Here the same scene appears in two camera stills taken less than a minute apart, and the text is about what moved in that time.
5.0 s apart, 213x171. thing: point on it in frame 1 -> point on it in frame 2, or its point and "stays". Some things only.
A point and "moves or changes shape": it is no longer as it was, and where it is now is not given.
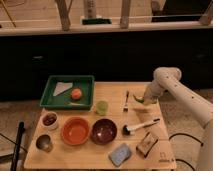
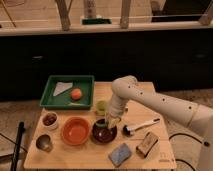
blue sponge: x=119 y=154 stays
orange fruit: x=76 y=93 stays
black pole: x=14 y=165 stays
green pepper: x=140 y=99 moves or changes shape
